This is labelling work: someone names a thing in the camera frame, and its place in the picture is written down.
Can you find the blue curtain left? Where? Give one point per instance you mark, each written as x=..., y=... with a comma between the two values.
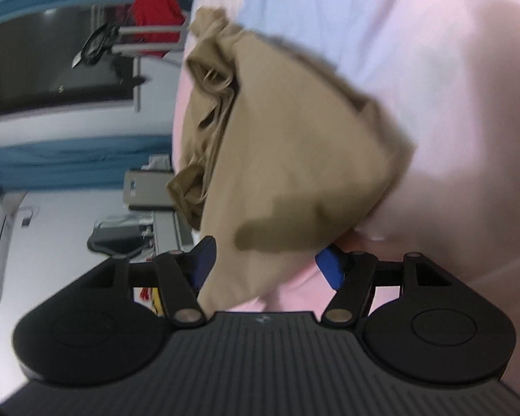
x=75, y=164

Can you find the white tripod stand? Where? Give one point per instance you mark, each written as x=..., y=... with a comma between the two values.
x=127, y=40

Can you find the red garment on stand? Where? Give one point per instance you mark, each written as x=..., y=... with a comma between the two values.
x=156, y=12

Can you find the wavy vanity mirror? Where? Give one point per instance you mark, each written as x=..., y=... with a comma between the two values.
x=125, y=236

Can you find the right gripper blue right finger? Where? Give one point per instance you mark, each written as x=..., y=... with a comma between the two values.
x=333, y=264

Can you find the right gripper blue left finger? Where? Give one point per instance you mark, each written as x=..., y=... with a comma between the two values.
x=201, y=260

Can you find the dark window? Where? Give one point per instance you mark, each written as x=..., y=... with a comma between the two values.
x=36, y=56

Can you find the black and white chair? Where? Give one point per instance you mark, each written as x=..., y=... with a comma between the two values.
x=147, y=189

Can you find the pastel tie-dye bed cover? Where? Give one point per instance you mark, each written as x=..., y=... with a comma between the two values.
x=447, y=73

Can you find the tan printed t-shirt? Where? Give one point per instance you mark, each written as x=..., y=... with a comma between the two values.
x=278, y=158

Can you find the white vanity dresser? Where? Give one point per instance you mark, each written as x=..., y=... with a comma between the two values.
x=171, y=233

